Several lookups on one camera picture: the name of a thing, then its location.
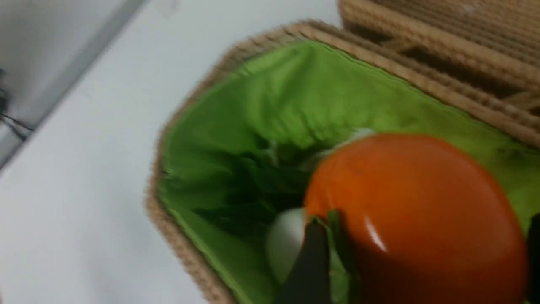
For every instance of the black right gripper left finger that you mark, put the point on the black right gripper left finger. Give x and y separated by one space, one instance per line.
309 282

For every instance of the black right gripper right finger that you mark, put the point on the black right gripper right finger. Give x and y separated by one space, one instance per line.
534 260

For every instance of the white radish toy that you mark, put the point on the white radish toy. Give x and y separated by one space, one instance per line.
284 240

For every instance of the orange tomato toy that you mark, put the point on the orange tomato toy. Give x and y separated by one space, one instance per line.
427 224

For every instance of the woven rattan basket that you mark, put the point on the woven rattan basket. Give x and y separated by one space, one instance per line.
428 70

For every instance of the green fabric basket liner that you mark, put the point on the green fabric basket liner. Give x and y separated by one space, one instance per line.
245 150

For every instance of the woven rattan basket lid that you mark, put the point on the woven rattan basket lid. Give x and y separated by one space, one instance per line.
497 37

